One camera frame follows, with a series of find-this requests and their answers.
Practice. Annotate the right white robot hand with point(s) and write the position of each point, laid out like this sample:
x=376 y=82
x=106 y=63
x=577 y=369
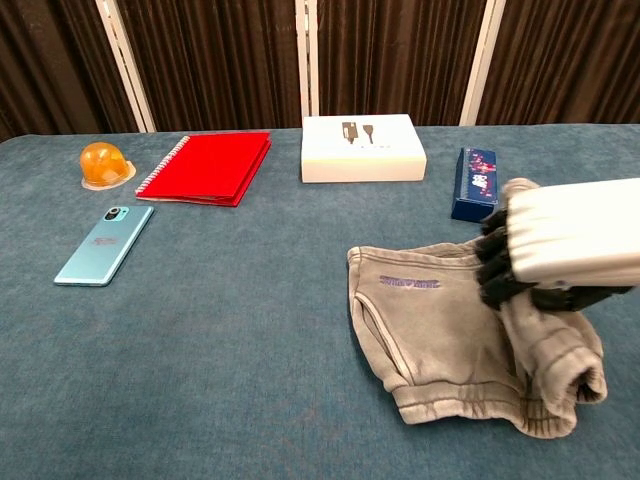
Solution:
x=575 y=235

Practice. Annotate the grey shorts with purple print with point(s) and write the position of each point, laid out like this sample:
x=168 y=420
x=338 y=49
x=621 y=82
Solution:
x=440 y=345

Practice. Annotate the dark blue printed carton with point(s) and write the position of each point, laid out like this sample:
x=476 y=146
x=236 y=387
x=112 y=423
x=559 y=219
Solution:
x=472 y=170

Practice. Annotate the white flat box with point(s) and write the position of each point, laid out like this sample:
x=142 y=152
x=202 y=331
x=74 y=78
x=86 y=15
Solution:
x=362 y=152

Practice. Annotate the red spiral notebook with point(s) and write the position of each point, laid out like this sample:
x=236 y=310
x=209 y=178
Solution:
x=210 y=167

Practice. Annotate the dark brown pleated curtain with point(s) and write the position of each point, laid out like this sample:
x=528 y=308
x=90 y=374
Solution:
x=220 y=60

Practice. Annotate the light blue smartphone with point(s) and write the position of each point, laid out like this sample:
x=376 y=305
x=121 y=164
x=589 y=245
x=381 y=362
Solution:
x=102 y=247

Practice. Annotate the orange jelly cup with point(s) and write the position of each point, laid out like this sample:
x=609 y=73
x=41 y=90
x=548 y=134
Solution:
x=103 y=163

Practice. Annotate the white screen frame post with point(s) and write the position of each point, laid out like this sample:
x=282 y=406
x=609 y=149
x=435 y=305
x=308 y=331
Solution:
x=477 y=65
x=125 y=65
x=307 y=65

